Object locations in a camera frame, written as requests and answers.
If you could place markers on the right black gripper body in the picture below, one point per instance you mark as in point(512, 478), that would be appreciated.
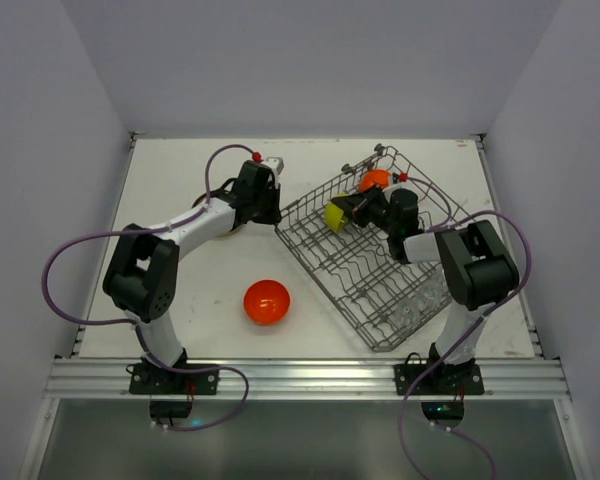
point(355, 211)

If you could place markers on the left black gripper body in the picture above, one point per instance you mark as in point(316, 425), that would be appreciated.
point(269, 211)

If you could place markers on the yellow-green bowl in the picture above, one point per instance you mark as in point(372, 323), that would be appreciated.
point(335, 218)

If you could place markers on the grey wire dish rack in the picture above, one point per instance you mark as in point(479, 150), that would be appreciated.
point(354, 268)

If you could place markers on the orange bowl back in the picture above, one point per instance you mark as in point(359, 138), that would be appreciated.
point(375, 177)

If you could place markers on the orange bowl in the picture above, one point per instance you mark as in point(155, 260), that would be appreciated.
point(375, 177)
point(266, 302)

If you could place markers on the orange bowl front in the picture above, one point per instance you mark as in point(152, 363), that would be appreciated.
point(266, 302)

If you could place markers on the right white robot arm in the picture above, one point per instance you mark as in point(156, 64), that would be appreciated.
point(478, 270)

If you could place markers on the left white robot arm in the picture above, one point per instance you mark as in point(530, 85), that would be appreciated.
point(142, 274)

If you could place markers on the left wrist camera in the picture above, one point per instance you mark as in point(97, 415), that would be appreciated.
point(275, 163)

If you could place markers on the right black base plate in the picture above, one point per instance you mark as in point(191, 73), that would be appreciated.
point(446, 379)

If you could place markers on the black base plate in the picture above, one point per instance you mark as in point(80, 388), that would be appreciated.
point(148, 379)
point(446, 379)

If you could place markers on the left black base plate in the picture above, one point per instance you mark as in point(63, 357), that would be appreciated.
point(148, 379)

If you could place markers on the aluminium mounting rail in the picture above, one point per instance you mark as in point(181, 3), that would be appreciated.
point(315, 380)

